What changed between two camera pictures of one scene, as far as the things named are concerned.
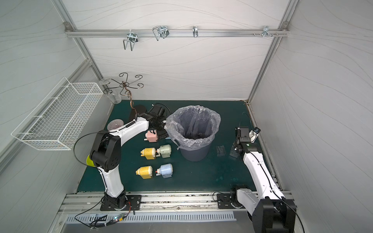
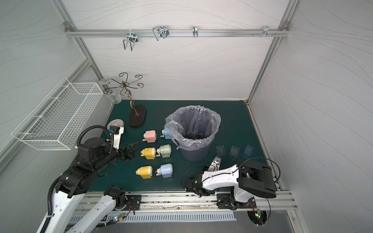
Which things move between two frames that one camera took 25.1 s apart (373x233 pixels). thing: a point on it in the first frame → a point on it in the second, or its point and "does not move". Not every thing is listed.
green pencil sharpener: (164, 151) does not move
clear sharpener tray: (221, 151) does not move
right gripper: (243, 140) → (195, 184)
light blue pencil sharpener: (165, 170) does not move
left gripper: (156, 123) → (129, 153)
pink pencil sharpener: (151, 137) does not move
